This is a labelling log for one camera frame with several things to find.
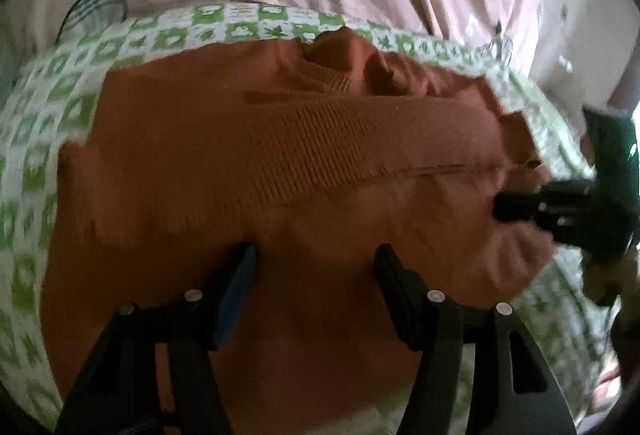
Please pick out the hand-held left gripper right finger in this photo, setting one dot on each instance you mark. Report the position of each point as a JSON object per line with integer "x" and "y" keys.
{"x": 395, "y": 295}

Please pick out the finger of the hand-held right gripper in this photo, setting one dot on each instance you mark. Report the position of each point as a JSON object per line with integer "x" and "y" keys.
{"x": 520, "y": 206}

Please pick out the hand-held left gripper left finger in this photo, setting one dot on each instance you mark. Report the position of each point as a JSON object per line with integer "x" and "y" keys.
{"x": 234, "y": 295}

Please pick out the orange knit sweater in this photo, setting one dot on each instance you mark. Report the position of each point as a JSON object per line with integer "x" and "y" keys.
{"x": 280, "y": 195}

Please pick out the green white checkered blanket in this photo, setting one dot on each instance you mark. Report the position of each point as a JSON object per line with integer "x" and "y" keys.
{"x": 40, "y": 125}

